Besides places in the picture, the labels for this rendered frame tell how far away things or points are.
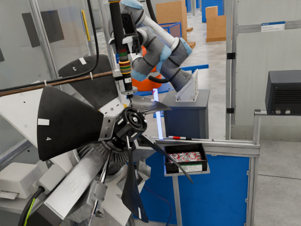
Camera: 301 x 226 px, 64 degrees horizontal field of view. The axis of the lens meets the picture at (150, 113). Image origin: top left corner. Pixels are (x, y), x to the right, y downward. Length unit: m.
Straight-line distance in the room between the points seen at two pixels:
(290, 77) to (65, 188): 1.04
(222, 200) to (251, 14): 1.75
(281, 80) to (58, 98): 0.95
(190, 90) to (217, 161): 0.47
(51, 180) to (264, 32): 2.33
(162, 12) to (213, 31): 2.26
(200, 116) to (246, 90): 1.31
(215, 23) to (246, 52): 7.40
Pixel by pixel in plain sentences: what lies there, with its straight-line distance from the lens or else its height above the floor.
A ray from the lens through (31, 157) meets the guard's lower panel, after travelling 1.60.
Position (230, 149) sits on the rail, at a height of 0.83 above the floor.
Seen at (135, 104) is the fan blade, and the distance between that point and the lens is 1.18.
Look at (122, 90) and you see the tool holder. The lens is 0.98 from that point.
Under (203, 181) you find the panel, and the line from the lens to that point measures 1.62.
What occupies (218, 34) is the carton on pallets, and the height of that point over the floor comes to 0.24.
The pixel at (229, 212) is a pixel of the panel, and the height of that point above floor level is 0.32.
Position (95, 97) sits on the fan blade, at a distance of 1.00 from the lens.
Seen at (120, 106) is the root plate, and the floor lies 1.25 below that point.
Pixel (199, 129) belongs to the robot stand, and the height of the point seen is 0.83.
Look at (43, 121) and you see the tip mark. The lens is 0.77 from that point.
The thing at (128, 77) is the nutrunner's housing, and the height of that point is 1.36.
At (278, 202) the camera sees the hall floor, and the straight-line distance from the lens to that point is 2.38.
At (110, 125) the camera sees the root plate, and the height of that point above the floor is 1.23.
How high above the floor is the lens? 1.62
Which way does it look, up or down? 24 degrees down
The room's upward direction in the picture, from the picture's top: 8 degrees counter-clockwise
